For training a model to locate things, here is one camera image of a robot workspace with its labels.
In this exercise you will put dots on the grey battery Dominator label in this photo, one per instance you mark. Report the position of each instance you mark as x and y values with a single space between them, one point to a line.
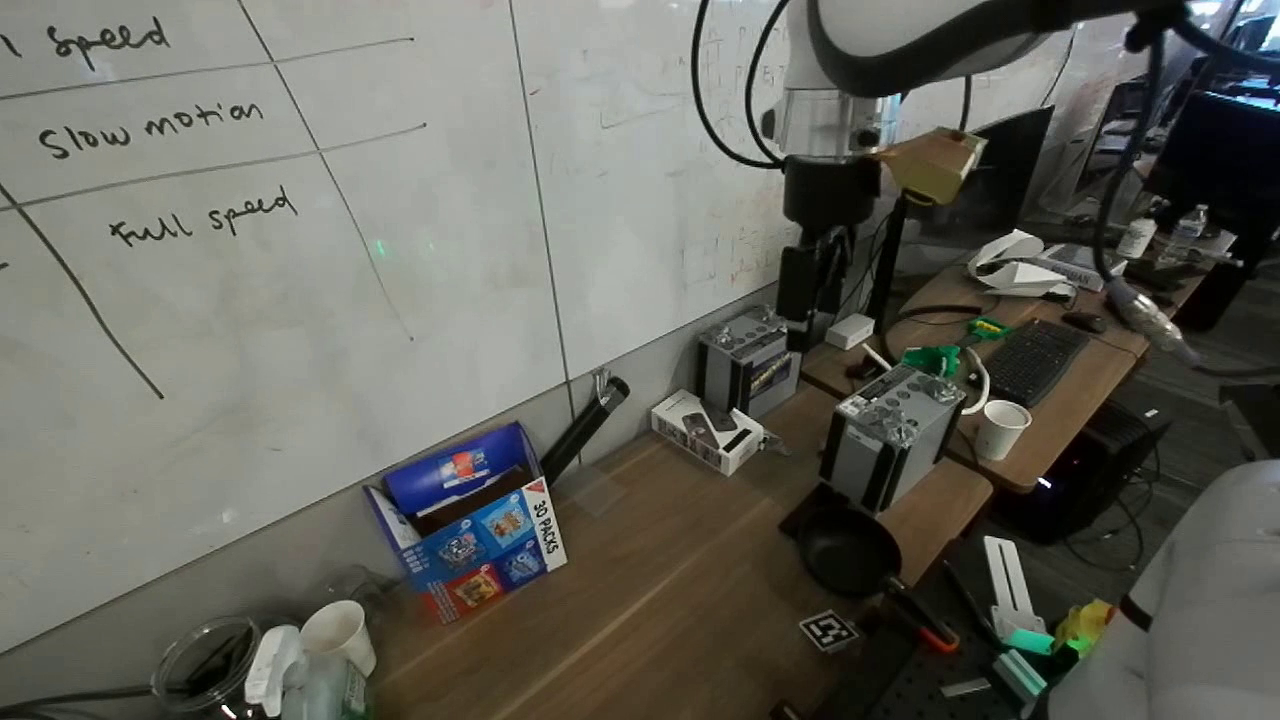
748 360

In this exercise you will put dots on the black perforated breadboard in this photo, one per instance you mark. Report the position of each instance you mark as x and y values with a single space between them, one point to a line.
921 686

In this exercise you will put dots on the small white box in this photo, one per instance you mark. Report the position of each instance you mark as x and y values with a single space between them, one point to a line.
848 331

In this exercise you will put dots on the white paper cup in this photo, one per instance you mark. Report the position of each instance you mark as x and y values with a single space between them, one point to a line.
343 634

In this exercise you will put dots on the black computer monitor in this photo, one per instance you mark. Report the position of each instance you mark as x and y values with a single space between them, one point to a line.
1006 161

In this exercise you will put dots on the white mug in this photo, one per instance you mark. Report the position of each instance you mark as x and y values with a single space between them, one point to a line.
1003 428

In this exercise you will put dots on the glass jar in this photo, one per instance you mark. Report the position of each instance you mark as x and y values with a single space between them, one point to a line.
203 665

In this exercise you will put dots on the black keyboard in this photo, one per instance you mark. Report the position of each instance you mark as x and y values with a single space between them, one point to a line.
1043 360

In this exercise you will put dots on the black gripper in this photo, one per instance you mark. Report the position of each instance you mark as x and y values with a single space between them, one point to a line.
828 195

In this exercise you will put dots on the blue cardboard snack box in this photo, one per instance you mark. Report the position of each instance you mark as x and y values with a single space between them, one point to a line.
481 524

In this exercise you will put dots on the teal plastic part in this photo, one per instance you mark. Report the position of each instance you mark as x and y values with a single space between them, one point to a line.
1023 678
1029 641

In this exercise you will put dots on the green plastic object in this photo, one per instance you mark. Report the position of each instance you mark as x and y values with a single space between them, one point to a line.
949 352

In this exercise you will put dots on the black computer case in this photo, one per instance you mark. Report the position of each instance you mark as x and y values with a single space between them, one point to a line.
1101 473

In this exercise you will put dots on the white phone box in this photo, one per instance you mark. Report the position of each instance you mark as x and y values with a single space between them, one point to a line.
705 428

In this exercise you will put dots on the black white fiducial tag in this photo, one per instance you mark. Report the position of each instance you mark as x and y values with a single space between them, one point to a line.
828 629

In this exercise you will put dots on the black tube mount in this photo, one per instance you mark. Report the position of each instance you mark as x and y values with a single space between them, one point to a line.
587 424

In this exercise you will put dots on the large white whiteboard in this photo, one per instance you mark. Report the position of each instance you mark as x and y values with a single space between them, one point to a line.
332 264

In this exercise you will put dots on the plain grey battery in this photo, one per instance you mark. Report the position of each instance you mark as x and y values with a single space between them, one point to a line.
891 432

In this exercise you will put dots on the white slotted bracket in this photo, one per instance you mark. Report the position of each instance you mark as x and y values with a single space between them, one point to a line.
1010 581

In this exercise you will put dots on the yellow green plastic part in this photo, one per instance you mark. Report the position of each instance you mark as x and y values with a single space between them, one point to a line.
1082 620

